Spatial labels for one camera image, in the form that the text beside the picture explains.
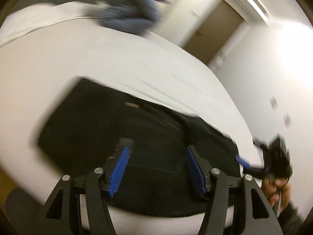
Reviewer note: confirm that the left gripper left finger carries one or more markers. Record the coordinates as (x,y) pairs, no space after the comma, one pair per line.
(61,213)

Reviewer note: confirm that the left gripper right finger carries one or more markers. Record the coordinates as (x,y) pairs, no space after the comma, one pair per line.
(252,213)

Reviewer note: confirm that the black pants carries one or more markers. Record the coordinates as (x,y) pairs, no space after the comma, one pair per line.
(85,128)

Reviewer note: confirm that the person right forearm dark sleeve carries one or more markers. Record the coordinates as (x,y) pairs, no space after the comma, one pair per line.
(290,221)

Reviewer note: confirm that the person right hand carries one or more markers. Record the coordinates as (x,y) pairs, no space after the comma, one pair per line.
(279,190)

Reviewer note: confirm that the brown door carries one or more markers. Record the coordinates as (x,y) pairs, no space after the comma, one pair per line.
(214,32)

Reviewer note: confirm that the white folded sheet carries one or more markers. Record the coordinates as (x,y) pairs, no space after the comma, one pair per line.
(40,15)

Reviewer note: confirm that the blue rolled duvet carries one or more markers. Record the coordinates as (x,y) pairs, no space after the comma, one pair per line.
(130,16)

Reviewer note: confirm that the lower wall socket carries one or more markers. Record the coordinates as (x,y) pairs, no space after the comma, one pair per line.
(287,120)

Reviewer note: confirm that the upper wall switch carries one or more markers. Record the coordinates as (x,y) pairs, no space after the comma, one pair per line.
(273,102)

